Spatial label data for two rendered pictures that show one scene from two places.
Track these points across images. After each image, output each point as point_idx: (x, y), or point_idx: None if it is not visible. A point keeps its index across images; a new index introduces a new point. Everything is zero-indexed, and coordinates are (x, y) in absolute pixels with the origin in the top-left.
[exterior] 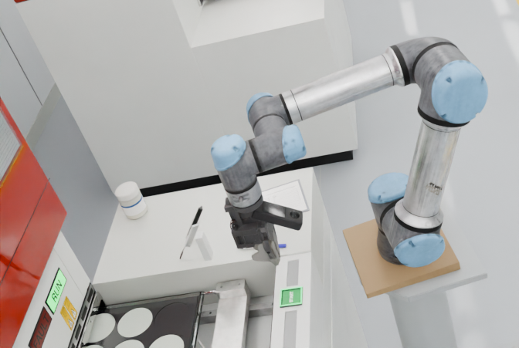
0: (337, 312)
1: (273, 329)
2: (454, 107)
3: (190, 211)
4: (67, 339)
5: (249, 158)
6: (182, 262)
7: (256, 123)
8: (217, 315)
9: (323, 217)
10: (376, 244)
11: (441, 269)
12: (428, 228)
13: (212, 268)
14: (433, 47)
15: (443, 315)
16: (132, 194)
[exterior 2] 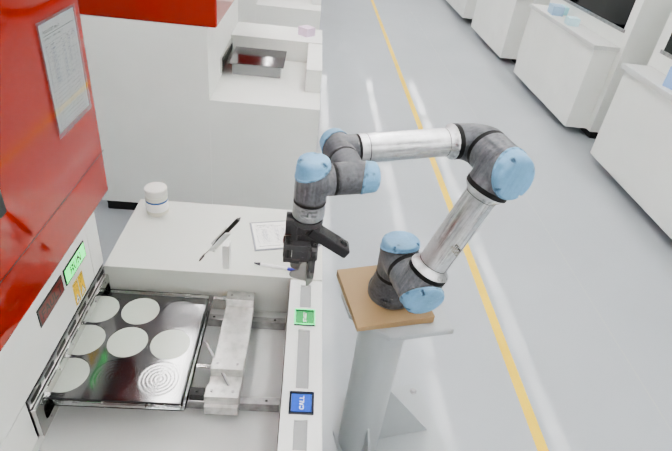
0: None
1: (287, 343)
2: (508, 185)
3: (210, 222)
4: (71, 313)
5: (332, 179)
6: (200, 265)
7: (335, 151)
8: (223, 320)
9: None
10: (366, 288)
11: (420, 319)
12: (438, 282)
13: (228, 276)
14: (494, 132)
15: (397, 357)
16: (161, 193)
